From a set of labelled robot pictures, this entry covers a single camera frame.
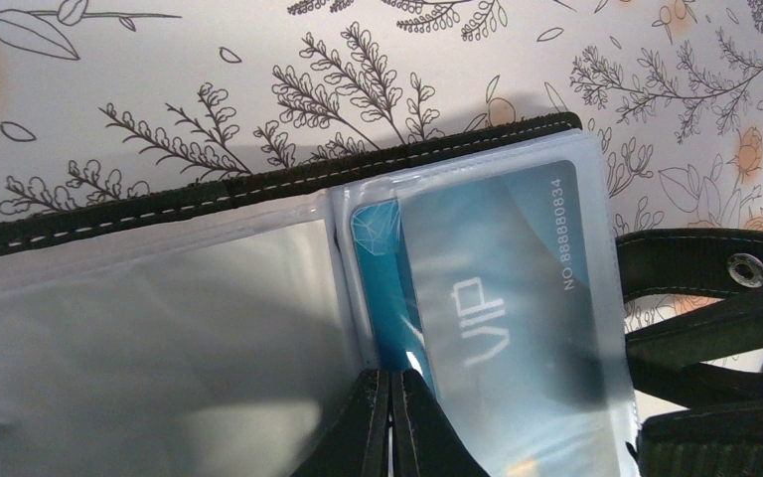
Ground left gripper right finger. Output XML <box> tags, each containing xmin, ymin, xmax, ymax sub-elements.
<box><xmin>390</xmin><ymin>370</ymin><xmax>487</xmax><ymax>477</ymax></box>

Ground floral patterned table mat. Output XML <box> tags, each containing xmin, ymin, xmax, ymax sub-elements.
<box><xmin>0</xmin><ymin>0</ymin><xmax>763</xmax><ymax>422</ymax></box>

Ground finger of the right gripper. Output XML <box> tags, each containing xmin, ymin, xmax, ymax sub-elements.
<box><xmin>626</xmin><ymin>287</ymin><xmax>763</xmax><ymax>369</ymax></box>
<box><xmin>629</xmin><ymin>361</ymin><xmax>763</xmax><ymax>476</ymax></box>

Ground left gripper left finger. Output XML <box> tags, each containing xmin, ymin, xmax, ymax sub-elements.
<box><xmin>293</xmin><ymin>369</ymin><xmax>390</xmax><ymax>476</ymax></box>

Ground black leather card holder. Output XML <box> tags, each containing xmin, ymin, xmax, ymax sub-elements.
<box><xmin>0</xmin><ymin>112</ymin><xmax>763</xmax><ymax>476</ymax></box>

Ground blue VIP card front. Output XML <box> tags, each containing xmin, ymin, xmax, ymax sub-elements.
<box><xmin>350</xmin><ymin>160</ymin><xmax>621</xmax><ymax>476</ymax></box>

